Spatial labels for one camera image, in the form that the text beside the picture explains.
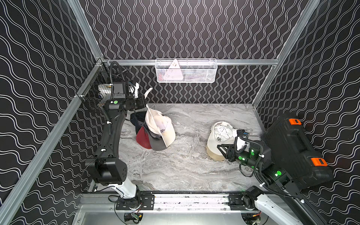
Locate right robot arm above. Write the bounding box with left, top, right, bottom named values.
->
left=215, top=130, right=332, bottom=225

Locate cream baseball cap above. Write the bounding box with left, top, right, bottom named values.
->
left=145, top=103, right=176, bottom=148

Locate black orange tool case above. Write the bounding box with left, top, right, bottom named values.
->
left=262, top=113, right=334, bottom=189

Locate tan baseball cap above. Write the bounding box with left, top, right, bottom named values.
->
left=206, top=132, right=227, bottom=161

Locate white wire basket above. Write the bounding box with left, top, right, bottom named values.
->
left=155, top=59, right=218, bottom=83

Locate red baseball cap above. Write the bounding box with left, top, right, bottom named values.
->
left=136, top=127, right=152, bottom=149

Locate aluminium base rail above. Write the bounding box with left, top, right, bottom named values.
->
left=78, top=192, right=258, bottom=213

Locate black wire basket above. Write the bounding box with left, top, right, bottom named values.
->
left=76, top=61, right=128, bottom=113

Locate navy baseball cap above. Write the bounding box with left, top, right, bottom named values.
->
left=130, top=111, right=147, bottom=134

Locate pink triangular card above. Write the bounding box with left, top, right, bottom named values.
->
left=163, top=59, right=184, bottom=82

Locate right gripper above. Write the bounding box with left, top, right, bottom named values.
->
left=217, top=142, right=261, bottom=173

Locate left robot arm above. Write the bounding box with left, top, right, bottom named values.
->
left=84, top=61, right=147, bottom=210

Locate white baseball cap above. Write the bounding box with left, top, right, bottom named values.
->
left=207, top=121, right=236, bottom=147

